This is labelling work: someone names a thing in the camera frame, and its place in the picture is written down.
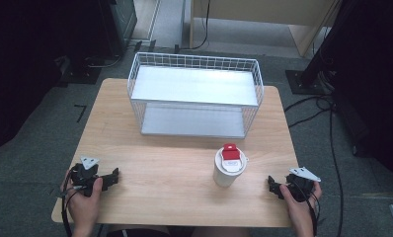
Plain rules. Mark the black stand base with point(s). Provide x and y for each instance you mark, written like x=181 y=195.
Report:
x=308 y=84
x=79 y=70

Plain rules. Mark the light wooden furniture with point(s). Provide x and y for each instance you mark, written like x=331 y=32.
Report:
x=270 y=13

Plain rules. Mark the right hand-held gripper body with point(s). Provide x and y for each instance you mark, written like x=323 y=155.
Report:
x=300 y=186

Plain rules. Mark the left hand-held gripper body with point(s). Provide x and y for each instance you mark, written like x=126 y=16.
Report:
x=83 y=175

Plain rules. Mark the person's right hand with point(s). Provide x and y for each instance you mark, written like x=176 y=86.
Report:
x=299 y=212

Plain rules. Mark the white cup with red lid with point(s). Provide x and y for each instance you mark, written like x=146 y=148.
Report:
x=230 y=164

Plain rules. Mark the dark cabinet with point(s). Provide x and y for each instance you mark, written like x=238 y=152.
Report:
x=122 y=23

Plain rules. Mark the person's left hand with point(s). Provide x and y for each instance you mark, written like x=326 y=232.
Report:
x=83 y=207

